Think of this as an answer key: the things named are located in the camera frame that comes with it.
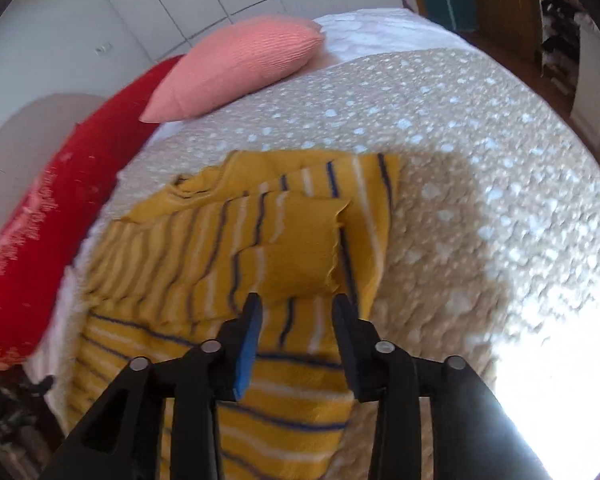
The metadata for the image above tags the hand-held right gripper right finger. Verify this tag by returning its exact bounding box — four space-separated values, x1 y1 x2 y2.
331 294 551 480

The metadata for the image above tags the red pillow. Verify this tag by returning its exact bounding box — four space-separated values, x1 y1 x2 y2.
0 54 186 366

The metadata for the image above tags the yellow striped knit sweater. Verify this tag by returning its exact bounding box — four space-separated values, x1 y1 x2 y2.
67 150 401 480

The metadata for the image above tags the beige spotted bedspread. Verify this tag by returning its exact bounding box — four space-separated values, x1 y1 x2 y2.
45 7 600 480

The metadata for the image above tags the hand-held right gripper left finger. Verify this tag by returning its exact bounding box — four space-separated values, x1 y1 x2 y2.
40 292 264 480

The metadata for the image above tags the pink pillow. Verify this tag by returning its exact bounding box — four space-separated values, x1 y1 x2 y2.
139 15 326 124

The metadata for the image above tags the white shelf unit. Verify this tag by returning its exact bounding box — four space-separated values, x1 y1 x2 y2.
570 10 600 161

